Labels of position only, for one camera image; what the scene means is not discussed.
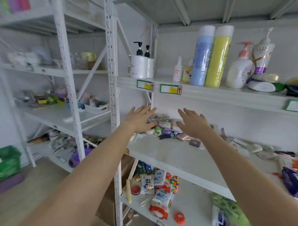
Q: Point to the person's left hand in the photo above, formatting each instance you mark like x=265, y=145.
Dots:
x=139, y=118

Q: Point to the person's right hand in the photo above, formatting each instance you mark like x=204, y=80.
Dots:
x=195, y=125

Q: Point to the white metal shelving unit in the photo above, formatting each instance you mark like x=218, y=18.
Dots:
x=177, y=160

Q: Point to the person's right forearm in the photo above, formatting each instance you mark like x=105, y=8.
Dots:
x=244, y=186

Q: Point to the person's left forearm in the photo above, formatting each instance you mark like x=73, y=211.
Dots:
x=93, y=174

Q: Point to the green bordered shelf label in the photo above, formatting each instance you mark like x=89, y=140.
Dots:
x=145, y=85
x=171, y=89
x=293, y=106

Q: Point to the dark brown card wallet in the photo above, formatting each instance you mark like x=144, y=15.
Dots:
x=194, y=143

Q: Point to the green round case white loop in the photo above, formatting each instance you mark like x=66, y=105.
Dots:
x=157, y=130

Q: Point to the small clear glass jar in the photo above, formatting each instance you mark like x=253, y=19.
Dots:
x=166, y=116

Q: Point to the white lilac flat case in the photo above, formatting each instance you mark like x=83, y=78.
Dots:
x=167, y=125

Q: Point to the small metal clip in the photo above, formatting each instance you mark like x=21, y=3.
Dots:
x=222, y=132

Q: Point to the purple oval case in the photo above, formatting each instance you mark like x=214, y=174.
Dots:
x=167, y=132

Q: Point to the black fabric piece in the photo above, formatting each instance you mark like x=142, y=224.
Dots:
x=164, y=137

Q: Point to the white plastic tray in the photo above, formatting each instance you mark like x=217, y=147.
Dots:
x=95, y=110

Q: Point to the dark patterned packet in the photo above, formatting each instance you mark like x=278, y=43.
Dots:
x=143, y=167

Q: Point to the yellow lotion bottle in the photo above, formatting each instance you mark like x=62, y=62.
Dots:
x=187, y=75

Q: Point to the large white bottle black pump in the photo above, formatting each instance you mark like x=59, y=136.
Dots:
x=138, y=67

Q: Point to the slim white bottle black pump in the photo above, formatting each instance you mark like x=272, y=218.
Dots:
x=151, y=68

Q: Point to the white spray bottle red label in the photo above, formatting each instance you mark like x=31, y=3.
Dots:
x=177, y=72

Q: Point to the white blue red salt bag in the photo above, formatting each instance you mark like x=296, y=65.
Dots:
x=160, y=200
x=160, y=177

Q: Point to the colourful puzzle cube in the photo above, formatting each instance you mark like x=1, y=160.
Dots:
x=174, y=185

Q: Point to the small white plastic bottle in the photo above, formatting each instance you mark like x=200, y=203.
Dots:
x=255, y=147

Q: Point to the cube puzzle in packet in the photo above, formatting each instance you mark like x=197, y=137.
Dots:
x=147, y=185

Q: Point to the tall blue cylinder pack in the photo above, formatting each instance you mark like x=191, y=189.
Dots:
x=201, y=58

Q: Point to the white bottle pink pump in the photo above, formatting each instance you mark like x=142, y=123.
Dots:
x=238, y=72

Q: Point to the tall yellow-green cylinder pack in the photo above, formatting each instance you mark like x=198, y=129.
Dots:
x=217, y=60

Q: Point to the red round lid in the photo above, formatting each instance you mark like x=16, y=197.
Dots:
x=135, y=190

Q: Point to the purple basin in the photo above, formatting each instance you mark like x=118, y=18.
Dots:
x=76, y=158

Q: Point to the white metal side rack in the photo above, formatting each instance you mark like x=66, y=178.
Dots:
x=70, y=90

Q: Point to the cream rolling pin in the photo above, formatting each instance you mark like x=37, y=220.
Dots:
x=128, y=193

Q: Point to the plain white tube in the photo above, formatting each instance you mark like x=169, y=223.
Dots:
x=262, y=86

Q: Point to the clear plastic spoon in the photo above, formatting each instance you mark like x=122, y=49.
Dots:
x=146, y=200

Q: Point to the pile of hand tools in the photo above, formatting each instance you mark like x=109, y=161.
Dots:
x=60, y=144

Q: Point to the white tube yellowish cap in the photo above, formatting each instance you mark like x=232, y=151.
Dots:
x=265, y=78

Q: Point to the green plastic bag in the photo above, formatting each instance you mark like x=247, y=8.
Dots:
x=230, y=209

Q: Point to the brown cardboard box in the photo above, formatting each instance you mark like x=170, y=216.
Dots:
x=109, y=205

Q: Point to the green yellow toy clutter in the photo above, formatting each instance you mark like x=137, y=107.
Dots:
x=50, y=100

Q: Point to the green round bottle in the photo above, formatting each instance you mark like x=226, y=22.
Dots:
x=279, y=86

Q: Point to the orange round tape dispenser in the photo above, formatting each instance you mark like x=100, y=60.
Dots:
x=179, y=218

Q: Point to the black torch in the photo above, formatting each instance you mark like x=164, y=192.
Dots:
x=285, y=153

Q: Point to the white blue wipes pack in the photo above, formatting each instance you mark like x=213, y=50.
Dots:
x=216, y=217

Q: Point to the white pump bottle purple label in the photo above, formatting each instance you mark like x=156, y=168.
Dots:
x=263, y=58

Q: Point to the yellow and dark bottle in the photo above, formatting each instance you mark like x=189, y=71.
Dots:
x=293, y=82

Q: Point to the navy wet wipes pack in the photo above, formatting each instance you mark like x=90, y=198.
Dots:
x=291, y=181

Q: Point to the pink and purple boxes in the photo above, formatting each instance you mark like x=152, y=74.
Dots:
x=16, y=5

